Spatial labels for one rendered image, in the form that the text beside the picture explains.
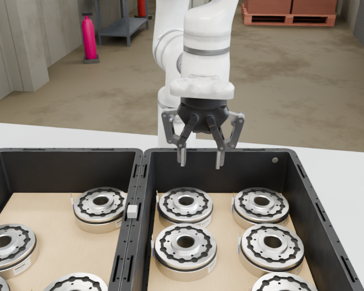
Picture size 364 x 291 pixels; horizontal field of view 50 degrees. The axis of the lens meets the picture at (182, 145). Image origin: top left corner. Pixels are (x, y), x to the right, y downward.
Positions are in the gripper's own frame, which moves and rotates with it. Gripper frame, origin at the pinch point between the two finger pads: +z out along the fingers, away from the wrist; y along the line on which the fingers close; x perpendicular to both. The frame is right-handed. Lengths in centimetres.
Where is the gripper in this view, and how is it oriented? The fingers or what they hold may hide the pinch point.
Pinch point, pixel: (200, 157)
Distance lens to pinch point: 68.4
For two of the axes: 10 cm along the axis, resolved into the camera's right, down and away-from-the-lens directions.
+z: -0.2, 8.7, 4.9
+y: -9.9, -0.8, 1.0
